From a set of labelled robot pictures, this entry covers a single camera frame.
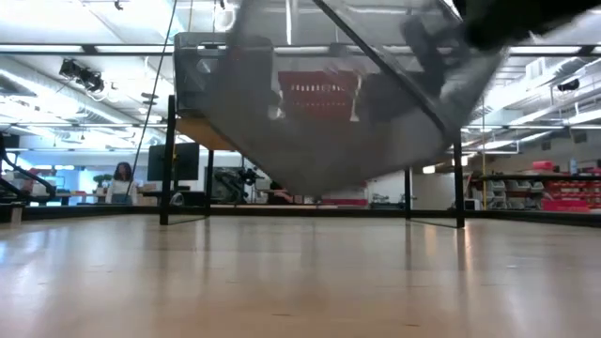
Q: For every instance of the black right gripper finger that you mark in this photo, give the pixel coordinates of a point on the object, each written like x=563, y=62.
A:
x=425, y=51

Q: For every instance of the orange plastic basket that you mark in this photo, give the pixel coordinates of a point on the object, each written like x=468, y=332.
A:
x=319, y=105

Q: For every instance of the wooden shelf with black legs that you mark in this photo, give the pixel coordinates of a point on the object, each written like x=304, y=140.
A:
x=168, y=164

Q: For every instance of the small black ceiling fixture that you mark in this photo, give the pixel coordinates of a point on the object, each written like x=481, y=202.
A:
x=569, y=85

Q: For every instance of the red container lid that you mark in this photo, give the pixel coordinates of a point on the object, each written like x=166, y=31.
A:
x=543, y=164

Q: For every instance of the storage rack with red bins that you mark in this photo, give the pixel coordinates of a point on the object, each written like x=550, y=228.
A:
x=563, y=190

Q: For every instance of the person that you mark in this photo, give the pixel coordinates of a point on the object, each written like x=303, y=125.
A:
x=122, y=185
x=282, y=193

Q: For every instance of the black monitor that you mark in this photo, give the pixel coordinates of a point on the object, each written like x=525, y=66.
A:
x=185, y=162

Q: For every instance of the black ceiling-mounted device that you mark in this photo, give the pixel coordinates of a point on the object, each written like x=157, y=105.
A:
x=82, y=75

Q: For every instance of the black curved bar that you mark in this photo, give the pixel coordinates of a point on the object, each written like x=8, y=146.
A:
x=28, y=174

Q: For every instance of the black aluminium table frame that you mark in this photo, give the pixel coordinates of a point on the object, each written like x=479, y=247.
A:
x=328, y=212

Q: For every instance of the black overhead frame bar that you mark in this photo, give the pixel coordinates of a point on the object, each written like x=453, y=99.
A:
x=89, y=49

